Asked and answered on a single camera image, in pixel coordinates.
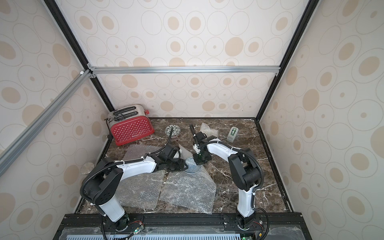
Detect blue white patterned bowl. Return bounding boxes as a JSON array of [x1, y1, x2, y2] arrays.
[[185, 158, 201, 174]]

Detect bubble wrap sheet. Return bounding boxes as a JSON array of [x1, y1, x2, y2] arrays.
[[160, 146, 217, 214], [200, 123, 219, 137], [115, 145, 167, 210]]

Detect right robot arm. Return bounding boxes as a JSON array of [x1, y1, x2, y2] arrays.
[[193, 132, 264, 228]]

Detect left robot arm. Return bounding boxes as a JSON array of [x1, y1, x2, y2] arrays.
[[80, 144, 189, 223]]

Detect black white patterned bowl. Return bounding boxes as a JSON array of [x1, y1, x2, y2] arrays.
[[165, 125, 181, 139]]

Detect red silver toaster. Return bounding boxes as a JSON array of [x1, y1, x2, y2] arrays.
[[107, 105, 155, 146]]

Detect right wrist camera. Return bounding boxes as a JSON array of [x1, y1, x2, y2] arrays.
[[193, 144, 201, 154]]

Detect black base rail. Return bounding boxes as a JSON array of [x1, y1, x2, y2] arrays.
[[54, 213, 312, 240]]

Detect horizontal aluminium rail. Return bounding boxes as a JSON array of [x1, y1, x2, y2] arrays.
[[91, 66, 280, 74]]

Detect left diagonal aluminium rail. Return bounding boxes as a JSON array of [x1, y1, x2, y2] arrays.
[[1, 70, 91, 175]]

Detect black left frame post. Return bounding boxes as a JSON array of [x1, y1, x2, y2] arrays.
[[43, 0, 115, 112]]

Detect black frame post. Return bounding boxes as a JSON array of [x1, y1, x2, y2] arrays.
[[43, 0, 115, 112], [255, 0, 320, 123]]

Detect black right frame post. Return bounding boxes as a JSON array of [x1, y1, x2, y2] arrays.
[[255, 0, 320, 123]]

